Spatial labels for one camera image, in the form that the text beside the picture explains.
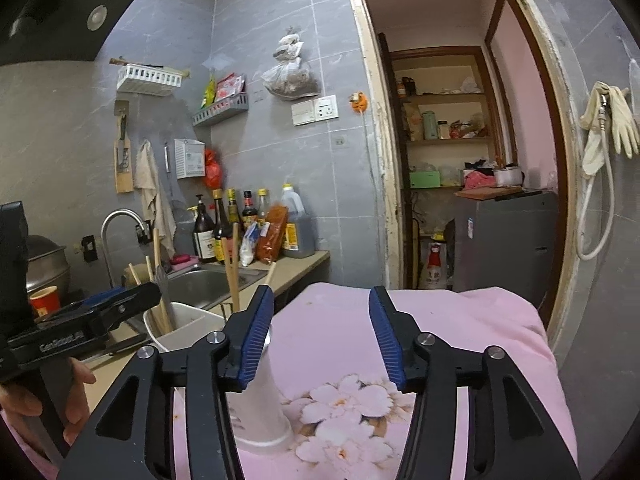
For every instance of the wooden knife holder board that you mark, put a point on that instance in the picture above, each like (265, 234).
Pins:
(123, 172)

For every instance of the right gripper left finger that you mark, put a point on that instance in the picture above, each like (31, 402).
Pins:
(246, 334)

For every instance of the white wall basket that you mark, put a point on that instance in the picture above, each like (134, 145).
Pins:
(150, 80)

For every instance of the beige hanging cloth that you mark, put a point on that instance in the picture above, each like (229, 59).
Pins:
(155, 204)

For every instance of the cream rubber gloves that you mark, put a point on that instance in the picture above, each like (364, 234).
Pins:
(610, 124)

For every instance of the dark grey cabinet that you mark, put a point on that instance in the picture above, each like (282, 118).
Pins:
(506, 242)

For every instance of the orange wall hook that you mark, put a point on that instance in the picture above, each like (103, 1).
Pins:
(359, 102)

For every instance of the small dark sauce bottle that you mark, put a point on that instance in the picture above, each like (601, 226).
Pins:
(249, 213)

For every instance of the chrome faucet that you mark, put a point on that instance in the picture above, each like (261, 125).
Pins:
(120, 238)

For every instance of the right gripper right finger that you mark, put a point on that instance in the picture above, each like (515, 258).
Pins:
(396, 333)

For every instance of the stainless steel sink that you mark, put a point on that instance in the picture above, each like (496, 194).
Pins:
(201, 286)

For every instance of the white plastic bag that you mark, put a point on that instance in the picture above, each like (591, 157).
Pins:
(249, 244)

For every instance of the red plastic bag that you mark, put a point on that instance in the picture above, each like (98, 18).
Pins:
(213, 172)

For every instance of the white wall switch socket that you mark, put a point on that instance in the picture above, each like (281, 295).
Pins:
(314, 110)

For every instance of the dark wine bottle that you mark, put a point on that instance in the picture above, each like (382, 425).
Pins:
(204, 233)

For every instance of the pink floral cloth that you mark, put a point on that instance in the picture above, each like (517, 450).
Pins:
(349, 420)

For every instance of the red cup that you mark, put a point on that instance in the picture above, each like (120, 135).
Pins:
(45, 301)

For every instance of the hanging bag of dried goods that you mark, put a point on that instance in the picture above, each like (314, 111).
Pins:
(291, 79)

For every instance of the wooden shelf unit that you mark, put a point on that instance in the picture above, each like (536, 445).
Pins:
(450, 111)

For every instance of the steel pot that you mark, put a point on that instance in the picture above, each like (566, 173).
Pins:
(47, 265)

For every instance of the large oil jug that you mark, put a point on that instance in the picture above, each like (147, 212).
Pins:
(299, 235)

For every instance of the wooden door frame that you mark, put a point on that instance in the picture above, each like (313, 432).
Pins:
(538, 117)

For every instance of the orange spice bag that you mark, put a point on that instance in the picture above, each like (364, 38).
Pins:
(272, 234)

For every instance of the grey wall shelf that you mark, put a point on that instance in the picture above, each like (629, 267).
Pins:
(221, 110)

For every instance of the black range hood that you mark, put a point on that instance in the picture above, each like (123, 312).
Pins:
(56, 30)

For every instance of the white wall box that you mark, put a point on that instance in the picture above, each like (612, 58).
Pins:
(189, 158)

